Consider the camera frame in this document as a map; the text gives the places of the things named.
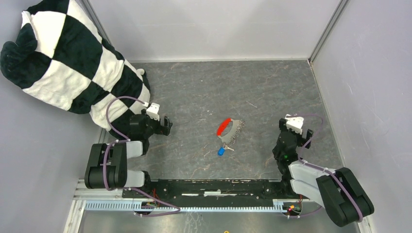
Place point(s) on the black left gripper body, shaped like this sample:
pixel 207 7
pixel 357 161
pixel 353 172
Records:
pixel 154 126

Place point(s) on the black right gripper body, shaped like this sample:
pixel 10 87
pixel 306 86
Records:
pixel 299 140

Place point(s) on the metal key holder red handle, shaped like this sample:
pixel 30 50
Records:
pixel 229 130

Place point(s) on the keys with blue tag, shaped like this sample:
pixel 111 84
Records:
pixel 223 149

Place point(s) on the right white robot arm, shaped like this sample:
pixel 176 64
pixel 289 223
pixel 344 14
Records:
pixel 338 191

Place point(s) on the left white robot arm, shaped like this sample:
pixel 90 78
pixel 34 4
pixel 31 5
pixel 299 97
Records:
pixel 107 166

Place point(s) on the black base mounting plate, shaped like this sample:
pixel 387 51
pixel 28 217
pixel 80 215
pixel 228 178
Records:
pixel 220 193

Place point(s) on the checkered black white plush cloth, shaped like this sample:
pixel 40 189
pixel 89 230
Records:
pixel 60 58

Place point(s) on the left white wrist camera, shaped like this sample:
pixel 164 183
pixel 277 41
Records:
pixel 152 110

